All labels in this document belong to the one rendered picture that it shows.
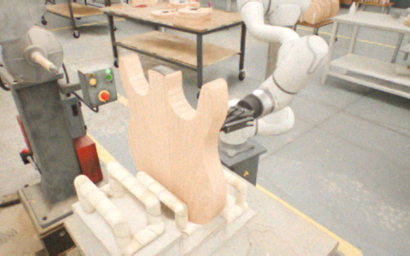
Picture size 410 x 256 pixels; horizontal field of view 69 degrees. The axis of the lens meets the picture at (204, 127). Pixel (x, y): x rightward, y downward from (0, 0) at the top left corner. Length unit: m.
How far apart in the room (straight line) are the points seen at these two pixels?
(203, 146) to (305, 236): 0.50
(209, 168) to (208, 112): 0.14
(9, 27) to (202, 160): 0.85
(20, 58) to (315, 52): 1.21
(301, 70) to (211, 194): 0.45
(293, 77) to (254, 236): 0.49
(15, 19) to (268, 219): 1.07
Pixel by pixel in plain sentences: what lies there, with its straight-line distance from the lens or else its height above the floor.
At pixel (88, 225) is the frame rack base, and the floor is 1.10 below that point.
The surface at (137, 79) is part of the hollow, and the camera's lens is 0.78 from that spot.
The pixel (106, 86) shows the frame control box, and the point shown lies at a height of 1.02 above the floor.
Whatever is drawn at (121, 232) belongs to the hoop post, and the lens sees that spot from 0.66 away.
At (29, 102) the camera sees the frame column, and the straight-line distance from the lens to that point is 1.81.
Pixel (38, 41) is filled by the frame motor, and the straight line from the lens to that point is 1.57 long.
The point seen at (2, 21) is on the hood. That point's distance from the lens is 1.24.
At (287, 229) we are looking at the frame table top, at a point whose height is 0.93.
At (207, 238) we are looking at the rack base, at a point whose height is 1.01.
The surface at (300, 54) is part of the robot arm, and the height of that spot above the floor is 1.41.
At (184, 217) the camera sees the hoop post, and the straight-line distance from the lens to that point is 0.77.
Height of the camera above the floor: 1.67
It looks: 31 degrees down
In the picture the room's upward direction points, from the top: straight up
